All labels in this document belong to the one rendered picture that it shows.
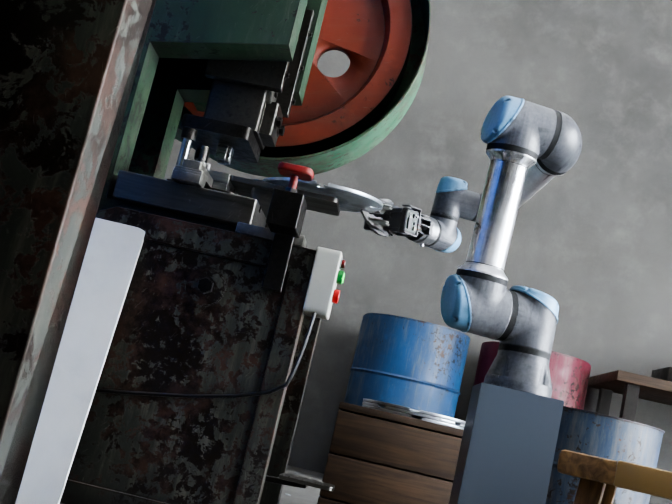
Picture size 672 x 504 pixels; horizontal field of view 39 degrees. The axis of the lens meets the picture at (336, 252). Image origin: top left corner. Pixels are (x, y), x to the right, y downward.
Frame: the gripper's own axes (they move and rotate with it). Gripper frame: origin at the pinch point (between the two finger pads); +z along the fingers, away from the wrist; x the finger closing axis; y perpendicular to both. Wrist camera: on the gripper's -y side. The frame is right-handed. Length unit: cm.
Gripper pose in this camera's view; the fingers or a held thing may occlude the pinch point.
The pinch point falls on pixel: (362, 209)
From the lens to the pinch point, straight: 227.6
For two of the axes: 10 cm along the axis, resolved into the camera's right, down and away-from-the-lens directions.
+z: -6.5, -2.0, -7.4
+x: -1.7, 9.8, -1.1
